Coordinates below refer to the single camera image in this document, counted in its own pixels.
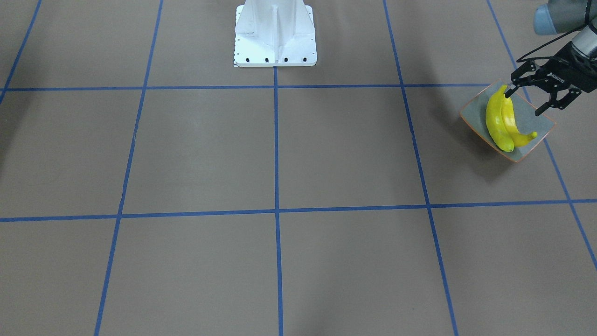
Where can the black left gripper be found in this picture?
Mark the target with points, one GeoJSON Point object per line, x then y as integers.
{"type": "Point", "coordinates": [558, 74]}

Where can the yellow banana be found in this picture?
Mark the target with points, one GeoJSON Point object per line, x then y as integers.
{"type": "Point", "coordinates": [495, 123]}
{"type": "Point", "coordinates": [508, 117]}

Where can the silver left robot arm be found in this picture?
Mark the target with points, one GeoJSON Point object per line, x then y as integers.
{"type": "Point", "coordinates": [561, 18]}

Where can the blue square ceramic plate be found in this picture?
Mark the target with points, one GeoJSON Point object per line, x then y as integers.
{"type": "Point", "coordinates": [473, 114]}

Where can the brown paper table cover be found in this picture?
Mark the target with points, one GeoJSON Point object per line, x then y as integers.
{"type": "Point", "coordinates": [151, 188]}

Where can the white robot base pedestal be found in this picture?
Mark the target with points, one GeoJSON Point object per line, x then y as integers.
{"type": "Point", "coordinates": [274, 33]}

